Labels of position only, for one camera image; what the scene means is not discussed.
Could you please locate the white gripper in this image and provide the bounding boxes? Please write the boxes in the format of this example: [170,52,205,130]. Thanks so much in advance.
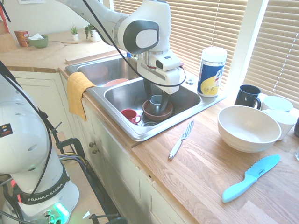
[136,53,187,112]

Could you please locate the small knife white handle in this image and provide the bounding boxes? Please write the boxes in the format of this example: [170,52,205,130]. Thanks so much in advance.
[168,120,195,161]

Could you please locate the metal sink drain strainer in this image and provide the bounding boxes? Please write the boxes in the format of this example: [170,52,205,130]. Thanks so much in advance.
[141,119,160,128]

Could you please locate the stainless steel double sink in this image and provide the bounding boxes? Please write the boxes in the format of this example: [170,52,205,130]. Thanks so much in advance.
[64,55,228,142]

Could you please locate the light blue serrated knife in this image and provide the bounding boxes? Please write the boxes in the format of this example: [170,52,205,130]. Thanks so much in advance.
[221,154,281,204]

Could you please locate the grey mug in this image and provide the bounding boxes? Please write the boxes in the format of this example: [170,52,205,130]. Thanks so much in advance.
[149,94,163,115]

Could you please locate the brown wooden bowl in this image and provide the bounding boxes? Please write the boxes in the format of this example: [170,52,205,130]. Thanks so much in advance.
[142,98,174,122]

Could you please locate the red mug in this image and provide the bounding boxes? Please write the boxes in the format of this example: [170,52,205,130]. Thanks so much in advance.
[120,108,142,126]

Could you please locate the pink bowl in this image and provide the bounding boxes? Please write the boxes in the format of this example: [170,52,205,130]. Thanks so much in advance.
[102,78,130,88]

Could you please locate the disinfecting wipes canister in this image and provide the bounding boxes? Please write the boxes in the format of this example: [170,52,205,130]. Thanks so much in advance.
[196,47,228,98]

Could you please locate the wooden window blind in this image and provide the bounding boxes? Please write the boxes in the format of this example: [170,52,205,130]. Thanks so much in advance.
[242,0,299,104]
[112,0,248,87]

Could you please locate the yellow dish towel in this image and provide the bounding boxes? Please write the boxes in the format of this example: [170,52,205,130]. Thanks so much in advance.
[66,71,97,122]

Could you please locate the trailing potted plant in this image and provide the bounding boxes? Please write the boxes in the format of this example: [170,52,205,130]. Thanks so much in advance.
[84,23,102,43]

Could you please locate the black mug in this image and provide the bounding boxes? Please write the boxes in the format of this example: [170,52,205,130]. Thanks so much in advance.
[234,84,263,110]

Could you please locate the black clamp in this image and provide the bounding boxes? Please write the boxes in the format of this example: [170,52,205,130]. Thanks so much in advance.
[50,121,87,164]

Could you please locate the large cream bowl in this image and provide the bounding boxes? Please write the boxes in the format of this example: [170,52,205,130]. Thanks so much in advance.
[217,105,283,154]

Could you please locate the small potted plant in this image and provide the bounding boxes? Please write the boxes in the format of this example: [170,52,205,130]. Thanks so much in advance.
[70,24,80,42]

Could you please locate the green bowl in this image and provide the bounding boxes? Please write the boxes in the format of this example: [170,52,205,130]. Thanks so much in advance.
[28,35,50,49]

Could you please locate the white cup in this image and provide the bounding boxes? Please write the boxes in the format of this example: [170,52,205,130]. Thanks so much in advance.
[263,108,298,141]

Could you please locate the white tissue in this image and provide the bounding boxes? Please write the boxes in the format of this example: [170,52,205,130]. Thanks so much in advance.
[28,33,45,41]

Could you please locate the dark cup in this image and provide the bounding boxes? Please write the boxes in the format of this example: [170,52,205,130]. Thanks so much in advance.
[293,116,299,139]

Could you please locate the red cardboard box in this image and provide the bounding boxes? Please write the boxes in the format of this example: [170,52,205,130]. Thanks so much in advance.
[14,30,31,48]

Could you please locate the wooden block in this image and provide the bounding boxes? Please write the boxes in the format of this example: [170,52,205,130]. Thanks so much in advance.
[0,19,18,53]

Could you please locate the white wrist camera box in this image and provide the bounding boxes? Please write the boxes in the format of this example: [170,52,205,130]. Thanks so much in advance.
[155,55,183,72]

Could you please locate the black camera cable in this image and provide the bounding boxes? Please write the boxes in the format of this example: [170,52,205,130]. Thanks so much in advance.
[177,64,187,85]

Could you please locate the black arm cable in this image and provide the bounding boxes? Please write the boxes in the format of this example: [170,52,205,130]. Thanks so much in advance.
[81,0,147,79]

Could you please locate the red pole with strap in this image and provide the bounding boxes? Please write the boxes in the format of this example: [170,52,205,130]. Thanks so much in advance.
[0,0,11,34]

